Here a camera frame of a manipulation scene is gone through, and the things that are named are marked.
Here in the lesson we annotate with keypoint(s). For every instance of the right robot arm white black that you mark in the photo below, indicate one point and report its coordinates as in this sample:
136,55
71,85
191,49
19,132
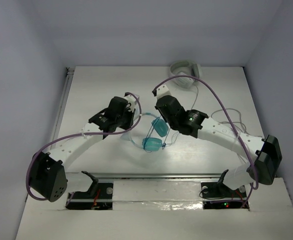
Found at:
263,154

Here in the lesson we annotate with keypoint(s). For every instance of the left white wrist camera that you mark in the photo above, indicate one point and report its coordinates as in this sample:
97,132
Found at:
132,99

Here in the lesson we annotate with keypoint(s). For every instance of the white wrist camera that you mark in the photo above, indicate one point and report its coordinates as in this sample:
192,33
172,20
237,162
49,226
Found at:
132,99
161,91

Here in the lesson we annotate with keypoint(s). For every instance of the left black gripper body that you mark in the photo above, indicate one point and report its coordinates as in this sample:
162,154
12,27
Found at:
127,118

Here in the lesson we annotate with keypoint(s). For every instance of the teal cat-ear headphones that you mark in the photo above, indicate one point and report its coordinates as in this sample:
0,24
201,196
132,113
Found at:
156,135

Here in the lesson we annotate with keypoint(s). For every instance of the aluminium mounting rail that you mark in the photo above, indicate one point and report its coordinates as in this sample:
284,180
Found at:
155,176

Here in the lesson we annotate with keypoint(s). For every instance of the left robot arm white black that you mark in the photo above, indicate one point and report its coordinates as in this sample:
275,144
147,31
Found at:
46,175

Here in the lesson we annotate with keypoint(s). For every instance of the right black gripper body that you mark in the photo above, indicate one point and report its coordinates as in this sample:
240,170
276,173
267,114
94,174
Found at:
172,124

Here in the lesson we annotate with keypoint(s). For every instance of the white foam cover panel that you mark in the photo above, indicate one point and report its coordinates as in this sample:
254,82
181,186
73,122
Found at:
156,195

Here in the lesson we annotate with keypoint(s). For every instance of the grey white headphones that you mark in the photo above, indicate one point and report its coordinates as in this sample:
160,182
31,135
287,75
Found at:
184,69

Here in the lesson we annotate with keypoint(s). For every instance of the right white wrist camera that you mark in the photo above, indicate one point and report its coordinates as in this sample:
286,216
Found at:
161,91

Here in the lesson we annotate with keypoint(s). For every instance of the left aluminium side rail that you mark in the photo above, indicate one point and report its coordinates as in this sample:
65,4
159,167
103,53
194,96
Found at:
62,103

